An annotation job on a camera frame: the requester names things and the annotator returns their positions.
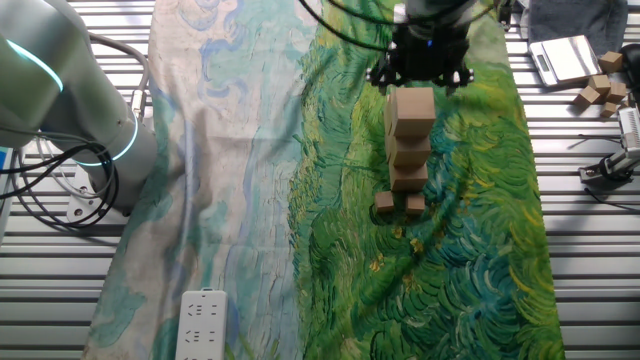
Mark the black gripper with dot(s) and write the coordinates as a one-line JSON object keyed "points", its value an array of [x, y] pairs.
{"points": [[427, 55]]}

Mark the small wooden cube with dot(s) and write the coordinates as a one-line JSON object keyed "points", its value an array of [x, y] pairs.
{"points": [[607, 109], [384, 201], [415, 203], [610, 61], [616, 92], [586, 96], [599, 84]]}

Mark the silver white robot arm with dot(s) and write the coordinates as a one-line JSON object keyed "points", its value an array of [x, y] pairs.
{"points": [[75, 100]]}

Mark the white kitchen scale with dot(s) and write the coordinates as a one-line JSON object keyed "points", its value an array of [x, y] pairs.
{"points": [[565, 60]]}

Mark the grey towel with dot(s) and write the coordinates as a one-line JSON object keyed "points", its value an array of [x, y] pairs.
{"points": [[575, 20]]}

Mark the painted landscape cloth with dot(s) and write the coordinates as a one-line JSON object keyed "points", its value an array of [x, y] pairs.
{"points": [[250, 200]]}

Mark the black rounded device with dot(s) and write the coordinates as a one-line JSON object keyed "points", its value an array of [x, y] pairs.
{"points": [[632, 62]]}

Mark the white power strip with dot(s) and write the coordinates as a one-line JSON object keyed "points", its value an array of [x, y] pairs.
{"points": [[201, 325]]}

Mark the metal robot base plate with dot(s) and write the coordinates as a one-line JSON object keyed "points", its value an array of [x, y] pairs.
{"points": [[82, 205]]}

